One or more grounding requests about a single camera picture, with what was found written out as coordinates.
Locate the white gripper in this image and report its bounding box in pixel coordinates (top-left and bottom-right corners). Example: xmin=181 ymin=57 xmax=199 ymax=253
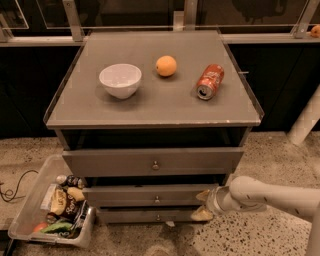
xmin=191 ymin=186 xmax=231 ymax=221

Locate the grey drawer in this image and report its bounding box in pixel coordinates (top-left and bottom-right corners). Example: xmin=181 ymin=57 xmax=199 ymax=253
xmin=62 ymin=147 xmax=243 ymax=177
xmin=83 ymin=184 xmax=214 ymax=208
xmin=97 ymin=207 xmax=195 ymax=224

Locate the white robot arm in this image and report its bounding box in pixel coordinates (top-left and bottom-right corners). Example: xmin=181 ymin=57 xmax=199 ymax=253
xmin=191 ymin=176 xmax=320 ymax=256

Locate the grey top drawer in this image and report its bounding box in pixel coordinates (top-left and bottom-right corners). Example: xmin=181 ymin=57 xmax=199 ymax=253
xmin=62 ymin=147 xmax=243 ymax=177

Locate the grey drawer cabinet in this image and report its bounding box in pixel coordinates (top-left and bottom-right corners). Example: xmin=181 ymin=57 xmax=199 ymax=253
xmin=43 ymin=29 xmax=265 ymax=188

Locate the grey bottom drawer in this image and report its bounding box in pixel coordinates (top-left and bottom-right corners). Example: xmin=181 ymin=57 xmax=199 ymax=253
xmin=97 ymin=207 xmax=195 ymax=224

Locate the red soda can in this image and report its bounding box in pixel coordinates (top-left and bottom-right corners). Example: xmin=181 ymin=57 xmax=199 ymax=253
xmin=196 ymin=64 xmax=224 ymax=100

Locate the brown snack bag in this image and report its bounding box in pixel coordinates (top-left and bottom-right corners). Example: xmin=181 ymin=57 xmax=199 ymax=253
xmin=60 ymin=195 xmax=79 ymax=221

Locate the dark soda can in bin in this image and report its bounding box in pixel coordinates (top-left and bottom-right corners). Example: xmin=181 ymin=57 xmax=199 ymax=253
xmin=56 ymin=175 xmax=85 ymax=189

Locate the white table leg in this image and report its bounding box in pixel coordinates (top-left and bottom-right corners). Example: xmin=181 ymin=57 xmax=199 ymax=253
xmin=287 ymin=85 xmax=320 ymax=145

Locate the green snack bag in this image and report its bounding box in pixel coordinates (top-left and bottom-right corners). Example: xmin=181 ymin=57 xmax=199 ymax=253
xmin=41 ymin=222 xmax=72 ymax=234

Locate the yellow chip bag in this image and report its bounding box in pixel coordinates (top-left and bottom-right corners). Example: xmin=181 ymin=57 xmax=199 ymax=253
xmin=50 ymin=189 xmax=67 ymax=215

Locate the orange fruit on cabinet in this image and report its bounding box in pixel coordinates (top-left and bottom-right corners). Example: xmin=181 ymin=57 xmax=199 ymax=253
xmin=156 ymin=55 xmax=177 ymax=77

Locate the white ceramic bowl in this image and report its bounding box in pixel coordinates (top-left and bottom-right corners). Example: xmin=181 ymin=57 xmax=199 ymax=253
xmin=99 ymin=64 xmax=142 ymax=99

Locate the clear plastic bin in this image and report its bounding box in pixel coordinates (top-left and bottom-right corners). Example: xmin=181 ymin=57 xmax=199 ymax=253
xmin=8 ymin=155 xmax=95 ymax=248

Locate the metal window railing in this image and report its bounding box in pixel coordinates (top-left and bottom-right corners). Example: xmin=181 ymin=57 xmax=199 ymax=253
xmin=0 ymin=0 xmax=320 ymax=47

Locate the orange fruit on ledge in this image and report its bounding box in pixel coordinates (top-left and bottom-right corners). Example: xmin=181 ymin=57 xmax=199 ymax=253
xmin=310 ymin=25 xmax=320 ymax=38

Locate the black floor cable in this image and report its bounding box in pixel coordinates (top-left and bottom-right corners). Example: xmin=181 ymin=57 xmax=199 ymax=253
xmin=0 ymin=169 xmax=40 ymax=203

